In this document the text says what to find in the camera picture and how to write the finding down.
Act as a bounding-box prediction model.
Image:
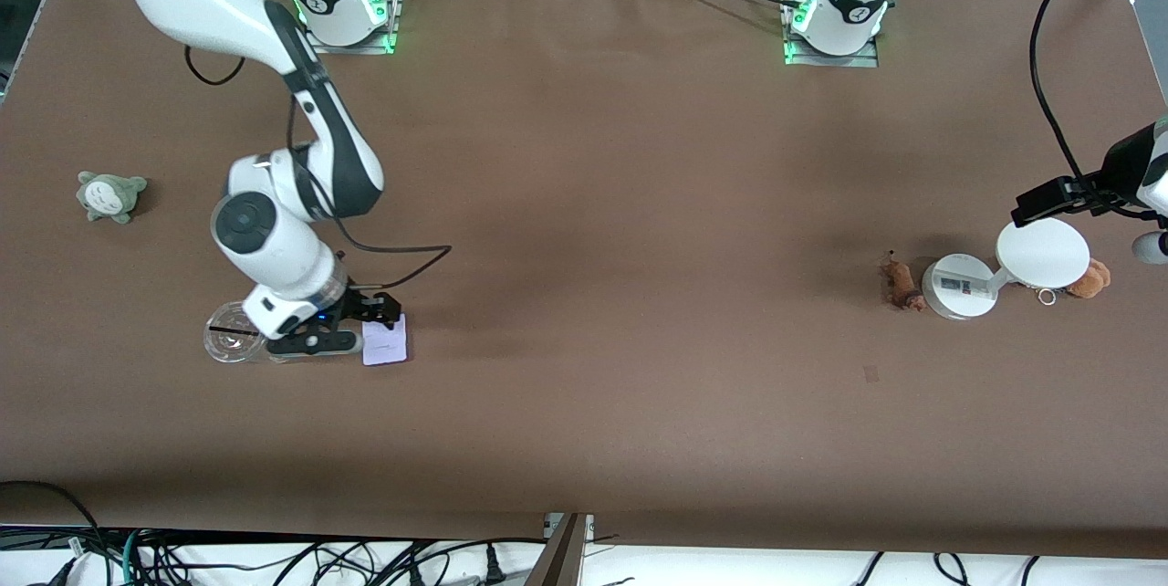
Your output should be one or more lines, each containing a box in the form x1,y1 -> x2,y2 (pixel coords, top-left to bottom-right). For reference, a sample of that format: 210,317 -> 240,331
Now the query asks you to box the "green floor cable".
120,528 -> 145,586

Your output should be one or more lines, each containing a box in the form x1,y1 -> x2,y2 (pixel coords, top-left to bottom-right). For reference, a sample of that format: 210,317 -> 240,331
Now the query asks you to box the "brown bear plush keychain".
1037,258 -> 1112,306

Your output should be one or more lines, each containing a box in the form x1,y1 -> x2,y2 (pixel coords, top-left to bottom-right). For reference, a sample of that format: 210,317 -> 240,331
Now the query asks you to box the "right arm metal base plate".
301,0 -> 404,56

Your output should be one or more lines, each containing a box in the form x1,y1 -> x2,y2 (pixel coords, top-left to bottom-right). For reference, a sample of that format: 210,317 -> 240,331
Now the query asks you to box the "black looped floor cable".
0,479 -> 103,561

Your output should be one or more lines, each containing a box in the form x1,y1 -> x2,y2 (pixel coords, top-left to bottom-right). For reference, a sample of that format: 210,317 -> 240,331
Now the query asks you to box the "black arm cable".
1028,0 -> 1142,204
184,45 -> 454,291

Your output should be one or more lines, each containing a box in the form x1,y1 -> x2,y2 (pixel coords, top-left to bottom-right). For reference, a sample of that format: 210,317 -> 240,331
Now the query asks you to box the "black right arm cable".
184,45 -> 454,291

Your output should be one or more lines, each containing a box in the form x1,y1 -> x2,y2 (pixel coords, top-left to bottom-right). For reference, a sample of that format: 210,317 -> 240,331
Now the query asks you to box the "clear plastic cup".
203,299 -> 279,365

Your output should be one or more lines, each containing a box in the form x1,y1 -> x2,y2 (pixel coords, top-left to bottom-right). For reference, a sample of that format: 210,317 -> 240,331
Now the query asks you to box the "white round stand lamp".
921,215 -> 1092,321

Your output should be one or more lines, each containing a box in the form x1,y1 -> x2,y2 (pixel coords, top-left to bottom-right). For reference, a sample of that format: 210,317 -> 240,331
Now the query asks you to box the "brown lion statue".
880,250 -> 928,312

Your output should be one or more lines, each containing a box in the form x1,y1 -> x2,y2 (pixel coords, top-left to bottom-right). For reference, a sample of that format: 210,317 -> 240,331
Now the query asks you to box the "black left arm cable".
1028,0 -> 1142,204

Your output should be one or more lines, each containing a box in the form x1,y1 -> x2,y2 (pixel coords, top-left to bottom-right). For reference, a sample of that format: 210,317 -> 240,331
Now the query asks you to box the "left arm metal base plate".
781,0 -> 882,68

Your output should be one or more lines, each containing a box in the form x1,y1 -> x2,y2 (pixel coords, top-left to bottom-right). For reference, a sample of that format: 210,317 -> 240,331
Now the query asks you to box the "grey totoro plush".
76,171 -> 149,225

